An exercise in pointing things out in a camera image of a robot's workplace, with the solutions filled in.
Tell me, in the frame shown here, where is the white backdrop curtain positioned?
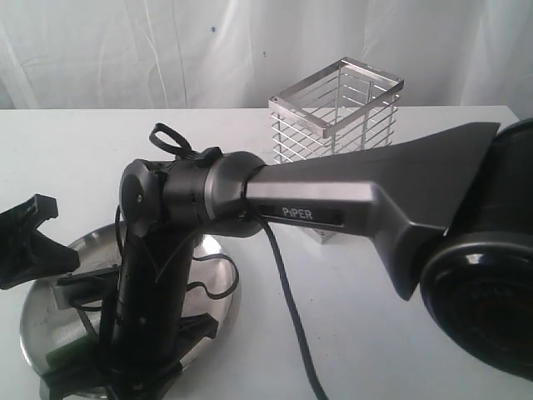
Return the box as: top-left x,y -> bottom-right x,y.
1,1 -> 532,118

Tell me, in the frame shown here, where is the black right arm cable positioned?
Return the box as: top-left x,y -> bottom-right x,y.
147,122 -> 326,400

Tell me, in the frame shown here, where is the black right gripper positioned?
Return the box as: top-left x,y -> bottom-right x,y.
39,222 -> 219,399

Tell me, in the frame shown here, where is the green cucumber piece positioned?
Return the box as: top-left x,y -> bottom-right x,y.
45,336 -> 95,370

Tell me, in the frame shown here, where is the round stainless steel plate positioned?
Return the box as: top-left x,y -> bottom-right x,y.
20,225 -> 240,376

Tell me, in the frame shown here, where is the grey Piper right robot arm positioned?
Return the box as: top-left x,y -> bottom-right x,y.
42,119 -> 532,399

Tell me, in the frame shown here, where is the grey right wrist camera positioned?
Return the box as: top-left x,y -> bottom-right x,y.
52,265 -> 119,310

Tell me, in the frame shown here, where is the wire metal utensil holder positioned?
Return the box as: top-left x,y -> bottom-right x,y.
268,57 -> 405,246

